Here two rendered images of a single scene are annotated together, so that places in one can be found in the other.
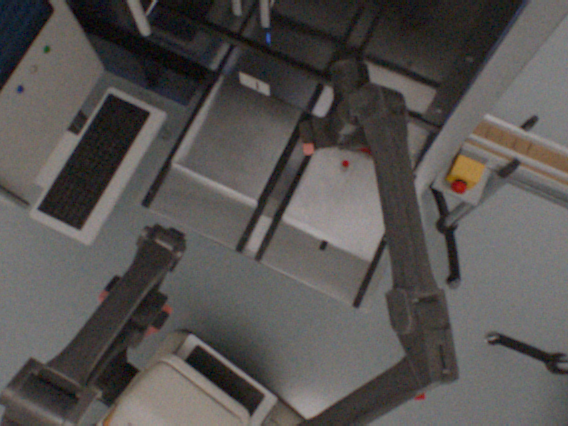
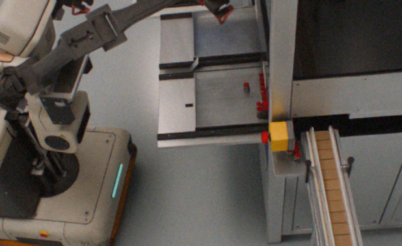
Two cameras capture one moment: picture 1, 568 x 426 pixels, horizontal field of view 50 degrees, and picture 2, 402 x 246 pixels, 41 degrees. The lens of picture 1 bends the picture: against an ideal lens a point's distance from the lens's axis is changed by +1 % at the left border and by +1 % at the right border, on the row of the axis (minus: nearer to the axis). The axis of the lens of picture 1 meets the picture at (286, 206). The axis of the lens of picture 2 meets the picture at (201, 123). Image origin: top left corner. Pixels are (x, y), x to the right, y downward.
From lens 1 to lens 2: 1.32 m
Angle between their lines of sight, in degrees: 34
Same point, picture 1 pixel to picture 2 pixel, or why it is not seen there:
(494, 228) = not seen: outside the picture
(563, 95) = not seen: outside the picture
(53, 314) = (114, 86)
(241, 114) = (245, 30)
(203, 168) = (200, 30)
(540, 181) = (313, 196)
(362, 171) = (252, 102)
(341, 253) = (189, 116)
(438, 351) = (83, 34)
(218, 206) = (181, 47)
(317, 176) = (231, 81)
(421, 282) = (117, 12)
